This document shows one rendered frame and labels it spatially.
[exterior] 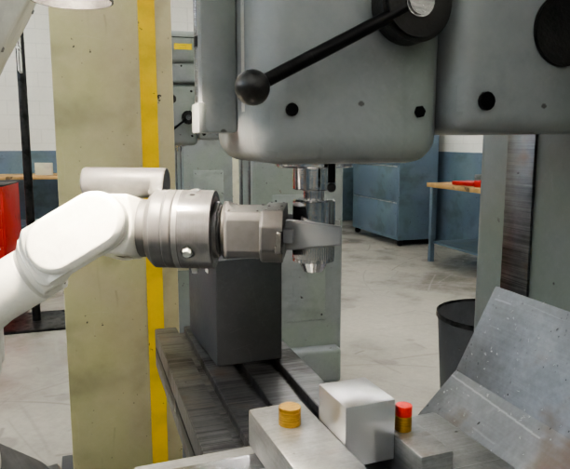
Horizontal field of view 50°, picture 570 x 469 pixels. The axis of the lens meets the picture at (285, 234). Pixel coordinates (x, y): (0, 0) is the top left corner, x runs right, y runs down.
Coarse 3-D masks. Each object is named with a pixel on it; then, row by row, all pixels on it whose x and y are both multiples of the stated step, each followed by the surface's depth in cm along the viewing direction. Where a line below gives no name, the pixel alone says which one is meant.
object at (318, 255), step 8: (296, 216) 67; (304, 216) 66; (312, 216) 66; (320, 216) 66; (328, 216) 67; (312, 248) 67; (320, 248) 67; (328, 248) 67; (296, 256) 68; (304, 256) 67; (312, 256) 67; (320, 256) 67; (328, 256) 67
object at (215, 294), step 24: (240, 264) 105; (264, 264) 107; (192, 288) 122; (216, 288) 104; (240, 288) 106; (264, 288) 107; (192, 312) 123; (216, 312) 105; (240, 312) 106; (264, 312) 108; (216, 336) 106; (240, 336) 107; (264, 336) 108; (216, 360) 106; (240, 360) 108
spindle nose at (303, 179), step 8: (296, 168) 66; (304, 168) 66; (312, 168) 65; (320, 168) 65; (296, 176) 66; (304, 176) 66; (312, 176) 65; (320, 176) 66; (296, 184) 67; (304, 184) 66; (312, 184) 66; (320, 184) 66
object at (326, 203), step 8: (296, 200) 67; (304, 200) 66; (312, 200) 66; (320, 200) 66; (328, 200) 67; (296, 208) 67; (304, 208) 66; (312, 208) 66; (320, 208) 66; (328, 208) 67
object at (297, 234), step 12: (288, 228) 66; (300, 228) 66; (312, 228) 65; (324, 228) 65; (336, 228) 65; (288, 240) 65; (300, 240) 66; (312, 240) 66; (324, 240) 66; (336, 240) 66
